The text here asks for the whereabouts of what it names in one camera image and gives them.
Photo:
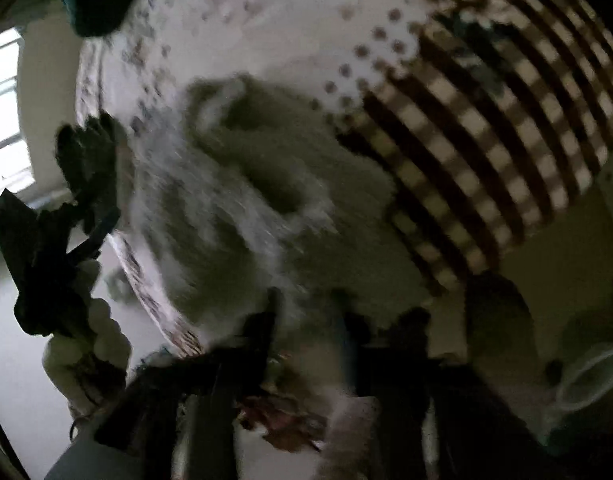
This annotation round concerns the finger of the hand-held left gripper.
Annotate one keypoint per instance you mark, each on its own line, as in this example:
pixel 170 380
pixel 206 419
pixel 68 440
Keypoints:
pixel 94 170

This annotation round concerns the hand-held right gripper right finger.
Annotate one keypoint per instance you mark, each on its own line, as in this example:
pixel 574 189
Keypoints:
pixel 347 340

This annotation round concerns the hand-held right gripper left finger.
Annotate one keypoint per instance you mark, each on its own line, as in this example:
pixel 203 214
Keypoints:
pixel 261 340

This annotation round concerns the grey fleece blanket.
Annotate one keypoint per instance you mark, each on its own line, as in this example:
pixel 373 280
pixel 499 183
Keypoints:
pixel 246 195

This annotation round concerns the person's left hand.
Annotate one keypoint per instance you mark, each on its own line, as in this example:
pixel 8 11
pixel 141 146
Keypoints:
pixel 106 340

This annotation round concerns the person's pink clothing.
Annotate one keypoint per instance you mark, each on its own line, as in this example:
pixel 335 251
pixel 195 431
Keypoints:
pixel 351 435

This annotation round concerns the window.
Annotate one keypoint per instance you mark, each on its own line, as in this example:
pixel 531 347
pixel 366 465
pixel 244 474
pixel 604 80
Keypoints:
pixel 4 110

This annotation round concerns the white round container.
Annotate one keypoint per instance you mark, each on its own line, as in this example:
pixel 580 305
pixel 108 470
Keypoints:
pixel 566 385

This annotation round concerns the floral blanket with checkered border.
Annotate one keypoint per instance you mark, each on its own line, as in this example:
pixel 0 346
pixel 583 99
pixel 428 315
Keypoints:
pixel 296 25

